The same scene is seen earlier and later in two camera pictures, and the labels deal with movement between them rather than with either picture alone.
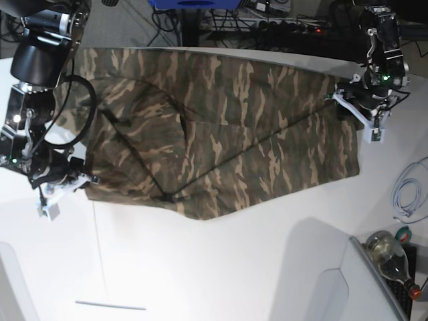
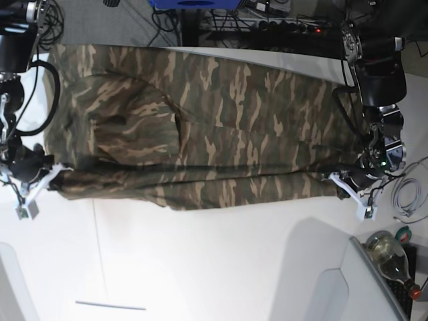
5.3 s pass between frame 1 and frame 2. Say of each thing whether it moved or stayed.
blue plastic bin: stayed
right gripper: moved
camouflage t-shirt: stayed
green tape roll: stayed
